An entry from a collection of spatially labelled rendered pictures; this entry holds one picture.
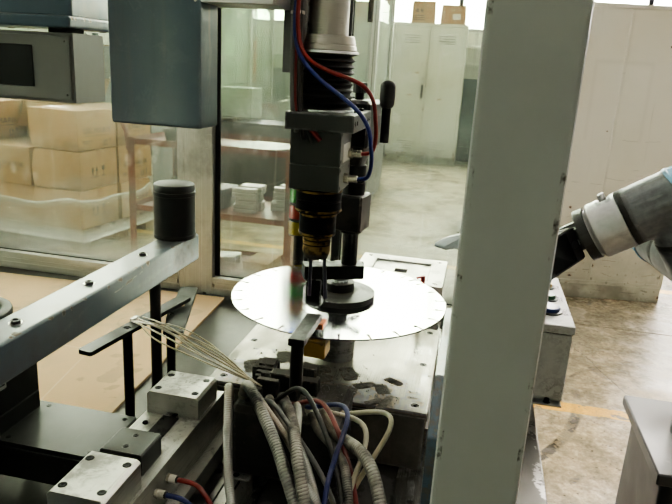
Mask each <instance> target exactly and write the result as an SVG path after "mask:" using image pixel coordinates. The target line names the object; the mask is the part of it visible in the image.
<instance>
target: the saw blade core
mask: <svg viewBox="0 0 672 504"><path fill-rule="evenodd" d="M383 272H384V273H383ZM353 280H354V281H357V282H361V283H364V284H366V285H368V286H370V287H371V288H372V289H373V290H374V291H375V297H374V301H373V302H372V303H371V304H369V305H367V306H364V307H360V308H353V309H336V308H328V307H323V306H320V307H317V308H313V307H311V306H310V305H307V304H305V298H304V296H303V288H304V286H305V285H306V280H304V278H303V275H302V265H293V266H284V267H278V268H273V269H269V270H265V271H262V272H259V273H256V274H254V275H251V276H249V277H247V278H245V279H243V280H242V281H241V282H239V283H238V284H237V285H236V286H235V287H234V289H233V291H232V294H231V299H232V303H233V305H234V307H235V308H236V309H237V310H238V311H239V312H240V313H241V314H242V315H244V316H245V317H247V318H248V319H250V320H252V321H255V322H256V323H258V324H260V325H262V326H265V327H268V328H270V329H273V330H278V331H280V332H284V333H288V334H292V333H293V332H294V330H295V329H296V327H297V326H298V325H299V323H300V322H301V321H302V319H303V318H304V317H305V315H306V314H307V313H316V314H322V318H326V319H327V324H326V326H325V327H324V329H323V330H319V329H316V330H315V331H314V333H313V335H314V337H313V338H315V339H323V340H335V341H337V340H338V336H340V341H370V339H371V340H372V341H374V340H385V339H392V338H398V337H399V336H400V337H403V336H408V335H412V334H415V333H418V332H421V331H422V330H423V331H424V330H426V329H428V328H430V327H432V326H434V325H435V324H437V323H438V322H439V321H440V320H441V319H442V318H443V316H444V314H445V311H446V305H445V302H444V300H443V298H442V297H441V296H440V294H439V293H437V292H436V291H435V290H434V289H432V288H431V287H429V286H427V285H426V284H423V283H422V282H420V281H417V280H415V281H408V280H412V278H410V277H405V276H404V275H401V274H397V273H393V272H390V271H385V270H380V269H375V268H369V267H364V279H362V280H360V279H353ZM281 327H282V328H281ZM368 336H370V339H369V337H368Z"/></svg>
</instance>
